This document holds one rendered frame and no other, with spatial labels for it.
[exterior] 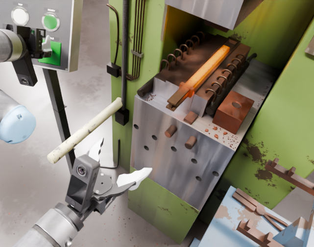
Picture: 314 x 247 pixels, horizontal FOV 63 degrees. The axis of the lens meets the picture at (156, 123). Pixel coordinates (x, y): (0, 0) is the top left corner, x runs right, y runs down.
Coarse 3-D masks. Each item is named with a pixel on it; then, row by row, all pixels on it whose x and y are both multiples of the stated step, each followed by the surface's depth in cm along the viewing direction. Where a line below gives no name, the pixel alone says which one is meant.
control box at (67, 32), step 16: (0, 0) 80; (16, 0) 80; (32, 0) 79; (48, 0) 79; (64, 0) 79; (80, 0) 83; (0, 16) 81; (32, 16) 81; (64, 16) 80; (80, 16) 86; (48, 32) 82; (64, 32) 82; (64, 48) 83; (48, 64) 85; (64, 64) 84
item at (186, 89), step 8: (224, 48) 98; (216, 56) 93; (208, 64) 89; (216, 64) 93; (200, 72) 86; (208, 72) 88; (192, 80) 82; (200, 80) 85; (184, 88) 78; (192, 88) 78; (176, 96) 76; (184, 96) 80; (168, 104) 76; (176, 104) 77
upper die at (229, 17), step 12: (168, 0) 67; (180, 0) 65; (192, 0) 63; (204, 0) 61; (216, 0) 60; (228, 0) 58; (240, 0) 57; (252, 0) 64; (192, 12) 65; (204, 12) 63; (216, 12) 61; (228, 12) 60; (240, 12) 59; (228, 24) 61
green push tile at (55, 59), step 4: (44, 40) 83; (52, 44) 83; (56, 44) 83; (60, 44) 83; (52, 48) 83; (56, 48) 83; (60, 48) 83; (52, 52) 84; (56, 52) 83; (60, 52) 83; (52, 56) 84; (56, 56) 84; (60, 56) 84; (40, 60) 85; (44, 60) 84; (48, 60) 84; (52, 60) 84; (56, 60) 84; (60, 60) 84; (52, 64) 85; (56, 64) 85
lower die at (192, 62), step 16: (208, 48) 100; (240, 48) 103; (176, 64) 92; (192, 64) 91; (224, 64) 94; (160, 80) 85; (176, 80) 84; (208, 80) 86; (224, 80) 88; (192, 96) 81; (208, 96) 80
